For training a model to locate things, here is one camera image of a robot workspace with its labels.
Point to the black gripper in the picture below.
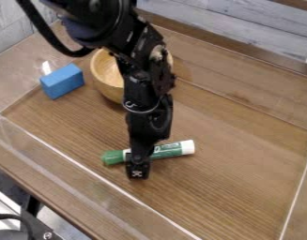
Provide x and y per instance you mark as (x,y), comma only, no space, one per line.
(149,127)

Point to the green Expo marker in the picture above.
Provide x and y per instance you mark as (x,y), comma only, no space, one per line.
(166,150)

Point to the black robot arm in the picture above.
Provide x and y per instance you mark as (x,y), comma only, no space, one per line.
(107,24)

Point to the brown wooden bowl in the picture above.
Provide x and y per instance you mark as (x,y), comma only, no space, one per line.
(119,82)

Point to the blue rectangular block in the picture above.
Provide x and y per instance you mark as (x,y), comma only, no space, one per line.
(62,81)

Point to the clear acrylic front wall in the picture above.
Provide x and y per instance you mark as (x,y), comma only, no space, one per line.
(103,210)

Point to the clear acrylic wall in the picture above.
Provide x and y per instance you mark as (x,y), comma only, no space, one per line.
(28,60)
(103,210)

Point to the black metal table frame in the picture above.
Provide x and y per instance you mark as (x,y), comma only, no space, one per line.
(32,228)

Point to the clear acrylic left wall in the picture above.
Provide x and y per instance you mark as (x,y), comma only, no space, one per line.
(28,60)

